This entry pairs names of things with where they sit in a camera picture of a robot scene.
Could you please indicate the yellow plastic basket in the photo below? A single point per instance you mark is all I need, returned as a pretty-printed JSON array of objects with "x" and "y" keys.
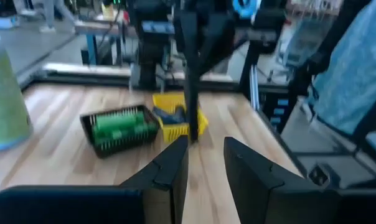
[{"x": 175, "y": 132}]

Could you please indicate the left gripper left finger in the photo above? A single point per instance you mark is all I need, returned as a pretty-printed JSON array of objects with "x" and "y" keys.
[{"x": 167, "y": 186}]

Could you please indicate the blue-grey metal cart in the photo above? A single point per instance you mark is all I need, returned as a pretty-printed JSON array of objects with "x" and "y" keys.
[{"x": 93, "y": 46}]

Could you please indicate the green travel bottle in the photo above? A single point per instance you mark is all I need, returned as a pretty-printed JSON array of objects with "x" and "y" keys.
[
  {"x": 119, "y": 121},
  {"x": 125, "y": 135}
]

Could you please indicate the black plastic basket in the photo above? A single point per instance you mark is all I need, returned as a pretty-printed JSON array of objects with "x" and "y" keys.
[{"x": 91, "y": 146}]

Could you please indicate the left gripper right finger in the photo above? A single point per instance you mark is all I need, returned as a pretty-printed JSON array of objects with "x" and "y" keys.
[{"x": 250, "y": 186}]

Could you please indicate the person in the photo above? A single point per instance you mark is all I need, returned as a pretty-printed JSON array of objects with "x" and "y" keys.
[
  {"x": 54, "y": 15},
  {"x": 353, "y": 68}
]

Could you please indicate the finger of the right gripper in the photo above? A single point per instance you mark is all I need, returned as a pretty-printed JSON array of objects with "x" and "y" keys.
[
  {"x": 214, "y": 40},
  {"x": 191, "y": 93}
]

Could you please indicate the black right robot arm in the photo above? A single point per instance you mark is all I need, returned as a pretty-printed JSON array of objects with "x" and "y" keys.
[{"x": 150, "y": 40}]

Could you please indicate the black box blue labels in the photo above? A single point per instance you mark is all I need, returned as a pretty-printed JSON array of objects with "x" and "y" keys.
[{"x": 276, "y": 110}]

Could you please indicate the green disinfecting wipes canister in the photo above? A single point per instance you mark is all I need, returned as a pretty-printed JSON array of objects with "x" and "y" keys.
[{"x": 4, "y": 99}]

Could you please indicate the navy blue tube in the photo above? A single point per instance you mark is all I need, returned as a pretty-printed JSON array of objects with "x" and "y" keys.
[{"x": 171, "y": 116}]

